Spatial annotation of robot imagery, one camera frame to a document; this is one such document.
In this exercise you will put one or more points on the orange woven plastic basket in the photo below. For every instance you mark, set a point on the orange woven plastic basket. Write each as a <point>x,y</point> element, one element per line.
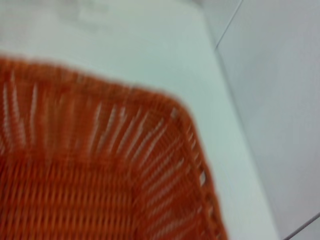
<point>82,190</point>

